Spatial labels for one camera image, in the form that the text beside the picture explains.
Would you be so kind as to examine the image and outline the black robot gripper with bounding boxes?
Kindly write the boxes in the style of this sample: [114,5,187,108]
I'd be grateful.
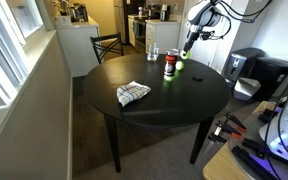
[182,23,202,57]

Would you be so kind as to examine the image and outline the clear red-label tennis ball can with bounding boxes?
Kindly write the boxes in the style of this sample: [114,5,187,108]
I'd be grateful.
[163,48,180,83]

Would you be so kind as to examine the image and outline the tennis ball inside can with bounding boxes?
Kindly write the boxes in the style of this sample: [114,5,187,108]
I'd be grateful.
[164,74,176,83]

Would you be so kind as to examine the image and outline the white kitchen cabinet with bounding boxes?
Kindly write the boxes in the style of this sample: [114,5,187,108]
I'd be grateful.
[145,19,182,55]

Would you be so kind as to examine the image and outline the clear glass bottle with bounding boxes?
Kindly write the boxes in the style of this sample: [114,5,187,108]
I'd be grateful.
[146,42,154,62]
[152,42,160,62]

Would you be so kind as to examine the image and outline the countertop appliance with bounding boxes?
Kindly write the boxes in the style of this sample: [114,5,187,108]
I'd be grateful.
[159,3,170,22]

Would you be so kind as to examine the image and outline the kitchen stove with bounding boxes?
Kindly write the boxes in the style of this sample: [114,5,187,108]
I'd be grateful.
[133,16,148,54]

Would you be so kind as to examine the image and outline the round black table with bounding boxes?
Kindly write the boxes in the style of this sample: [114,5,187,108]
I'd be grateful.
[83,53,232,174]

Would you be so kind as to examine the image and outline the grey trash can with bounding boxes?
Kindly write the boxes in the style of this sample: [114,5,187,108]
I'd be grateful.
[223,47,265,83]

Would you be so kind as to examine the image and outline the checkered white cloth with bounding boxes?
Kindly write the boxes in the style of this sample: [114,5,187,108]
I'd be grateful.
[116,80,152,108]

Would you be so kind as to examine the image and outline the white plastic bin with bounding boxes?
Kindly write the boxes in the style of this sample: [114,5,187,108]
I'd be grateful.
[233,77,262,101]

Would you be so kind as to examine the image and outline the black metal chair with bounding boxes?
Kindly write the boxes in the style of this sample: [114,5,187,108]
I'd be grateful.
[89,32,125,64]

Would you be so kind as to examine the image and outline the black bin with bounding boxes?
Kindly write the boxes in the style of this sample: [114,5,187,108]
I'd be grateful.
[250,57,288,101]

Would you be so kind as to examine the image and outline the white kitchen counter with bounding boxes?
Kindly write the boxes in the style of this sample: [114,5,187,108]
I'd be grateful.
[54,16,101,78]

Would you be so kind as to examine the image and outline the black coffee maker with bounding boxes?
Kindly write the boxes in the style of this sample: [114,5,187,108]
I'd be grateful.
[69,3,89,24]

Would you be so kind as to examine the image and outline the wooden desk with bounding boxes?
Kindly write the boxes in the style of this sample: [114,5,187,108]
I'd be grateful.
[202,100,288,180]

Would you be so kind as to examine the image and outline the black mounting bar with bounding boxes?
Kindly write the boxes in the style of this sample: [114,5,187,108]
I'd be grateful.
[232,145,278,180]

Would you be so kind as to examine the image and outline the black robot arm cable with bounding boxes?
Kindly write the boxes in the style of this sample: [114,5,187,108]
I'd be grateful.
[198,0,274,41]

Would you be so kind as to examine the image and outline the grey metal base plate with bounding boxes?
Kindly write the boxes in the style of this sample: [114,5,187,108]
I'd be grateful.
[228,109,288,180]

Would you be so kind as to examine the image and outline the black base cables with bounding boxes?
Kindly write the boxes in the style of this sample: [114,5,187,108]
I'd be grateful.
[263,66,288,168]

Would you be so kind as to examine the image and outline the white window frame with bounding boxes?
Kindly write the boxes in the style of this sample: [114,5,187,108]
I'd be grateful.
[0,0,57,136]

